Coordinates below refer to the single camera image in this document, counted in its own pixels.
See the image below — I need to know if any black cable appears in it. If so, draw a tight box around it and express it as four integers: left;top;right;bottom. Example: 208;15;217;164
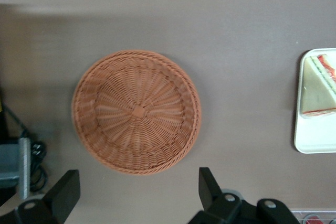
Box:
0;102;49;194

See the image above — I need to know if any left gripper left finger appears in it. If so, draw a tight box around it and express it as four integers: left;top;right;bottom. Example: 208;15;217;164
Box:
15;169;81;224

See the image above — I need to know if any grey metal box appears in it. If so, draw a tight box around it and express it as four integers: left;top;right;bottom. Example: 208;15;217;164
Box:
0;136;32;201

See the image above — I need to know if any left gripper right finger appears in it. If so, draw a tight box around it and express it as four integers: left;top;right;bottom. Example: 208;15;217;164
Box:
188;166;261;224

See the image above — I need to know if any clear acrylic bottle rack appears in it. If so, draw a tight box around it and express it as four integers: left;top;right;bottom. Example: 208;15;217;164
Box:
290;209;336;224

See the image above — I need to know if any round brown wicker basket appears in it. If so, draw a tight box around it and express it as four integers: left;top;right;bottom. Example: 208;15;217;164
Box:
71;48;203;177

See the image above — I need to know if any beige plastic tray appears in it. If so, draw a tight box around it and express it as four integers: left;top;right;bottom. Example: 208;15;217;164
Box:
293;47;336;155

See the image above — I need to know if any triangular sandwich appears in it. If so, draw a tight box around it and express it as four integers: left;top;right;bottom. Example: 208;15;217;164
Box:
299;54;336;119

